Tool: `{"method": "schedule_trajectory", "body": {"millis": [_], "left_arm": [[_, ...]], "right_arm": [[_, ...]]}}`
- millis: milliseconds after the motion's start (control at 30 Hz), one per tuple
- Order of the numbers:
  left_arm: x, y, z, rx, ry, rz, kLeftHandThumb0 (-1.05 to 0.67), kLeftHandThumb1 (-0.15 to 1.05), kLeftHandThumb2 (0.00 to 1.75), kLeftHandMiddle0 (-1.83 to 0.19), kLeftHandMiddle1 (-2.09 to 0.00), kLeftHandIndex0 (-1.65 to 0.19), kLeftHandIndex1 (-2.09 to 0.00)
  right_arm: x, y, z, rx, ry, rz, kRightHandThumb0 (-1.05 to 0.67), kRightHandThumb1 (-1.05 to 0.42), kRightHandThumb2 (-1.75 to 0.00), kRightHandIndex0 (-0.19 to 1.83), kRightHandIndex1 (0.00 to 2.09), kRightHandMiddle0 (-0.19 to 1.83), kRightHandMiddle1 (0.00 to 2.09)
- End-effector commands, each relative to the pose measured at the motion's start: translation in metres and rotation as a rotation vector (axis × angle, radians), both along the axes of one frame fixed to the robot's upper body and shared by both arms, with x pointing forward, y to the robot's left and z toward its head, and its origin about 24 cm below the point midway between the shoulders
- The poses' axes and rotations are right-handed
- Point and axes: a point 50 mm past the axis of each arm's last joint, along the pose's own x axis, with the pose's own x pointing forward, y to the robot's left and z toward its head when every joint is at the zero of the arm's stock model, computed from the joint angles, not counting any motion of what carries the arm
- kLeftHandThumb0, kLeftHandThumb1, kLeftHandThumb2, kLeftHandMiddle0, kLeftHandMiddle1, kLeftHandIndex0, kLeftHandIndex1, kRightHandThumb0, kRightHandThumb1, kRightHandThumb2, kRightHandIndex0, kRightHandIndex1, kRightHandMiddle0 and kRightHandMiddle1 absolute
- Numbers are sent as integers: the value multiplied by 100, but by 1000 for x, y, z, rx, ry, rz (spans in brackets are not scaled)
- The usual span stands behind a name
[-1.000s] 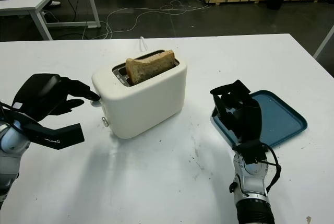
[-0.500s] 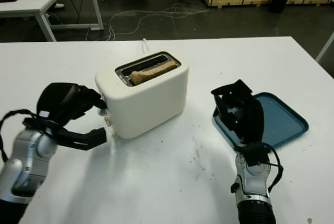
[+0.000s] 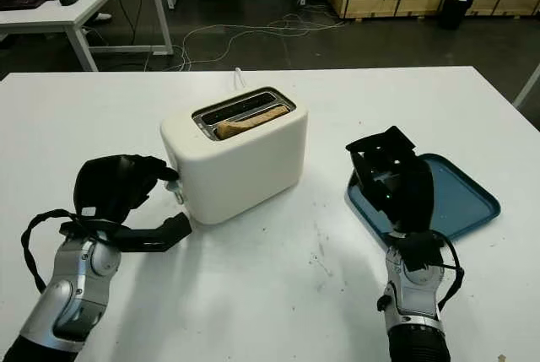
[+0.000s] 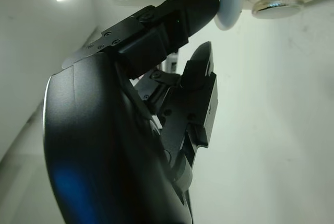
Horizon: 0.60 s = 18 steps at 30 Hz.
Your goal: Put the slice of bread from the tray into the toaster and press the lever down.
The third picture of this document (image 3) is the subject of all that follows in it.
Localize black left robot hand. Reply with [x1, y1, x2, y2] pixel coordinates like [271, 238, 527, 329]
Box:
[73, 154, 179, 227]

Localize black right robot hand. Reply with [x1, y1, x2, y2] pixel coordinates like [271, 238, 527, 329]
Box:
[344, 125, 435, 235]

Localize blue plastic tray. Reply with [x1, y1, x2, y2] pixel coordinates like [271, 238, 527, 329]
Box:
[344, 153, 502, 241]

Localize brown bread slice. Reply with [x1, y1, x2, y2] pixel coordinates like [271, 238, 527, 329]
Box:
[216, 103, 291, 141]

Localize cream white two-slot toaster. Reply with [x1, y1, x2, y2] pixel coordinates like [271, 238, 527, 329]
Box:
[159, 86, 310, 226]

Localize white slanted table leg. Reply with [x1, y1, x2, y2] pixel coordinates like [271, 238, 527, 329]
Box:
[512, 64, 540, 108]

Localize black trash bin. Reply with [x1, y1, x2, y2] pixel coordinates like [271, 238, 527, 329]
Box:
[440, 0, 473, 30]

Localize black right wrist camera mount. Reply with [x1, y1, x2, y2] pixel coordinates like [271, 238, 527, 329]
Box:
[391, 230, 444, 273]

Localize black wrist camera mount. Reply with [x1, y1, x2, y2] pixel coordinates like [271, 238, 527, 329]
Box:
[58, 211, 193, 253]
[391, 230, 444, 273]

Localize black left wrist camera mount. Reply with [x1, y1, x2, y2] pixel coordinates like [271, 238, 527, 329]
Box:
[58, 211, 193, 253]

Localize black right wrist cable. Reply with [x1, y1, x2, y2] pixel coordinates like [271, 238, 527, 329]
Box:
[434, 237, 465, 315]

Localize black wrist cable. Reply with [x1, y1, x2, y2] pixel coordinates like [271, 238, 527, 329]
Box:
[434, 237, 465, 315]
[20, 208, 81, 294]

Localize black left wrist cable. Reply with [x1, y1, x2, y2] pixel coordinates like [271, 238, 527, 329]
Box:
[20, 208, 81, 294]

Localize white toaster power cord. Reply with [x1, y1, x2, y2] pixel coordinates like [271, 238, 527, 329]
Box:
[230, 67, 248, 92]

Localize white floor cables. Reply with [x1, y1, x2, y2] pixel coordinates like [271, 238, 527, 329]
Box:
[172, 3, 351, 72]

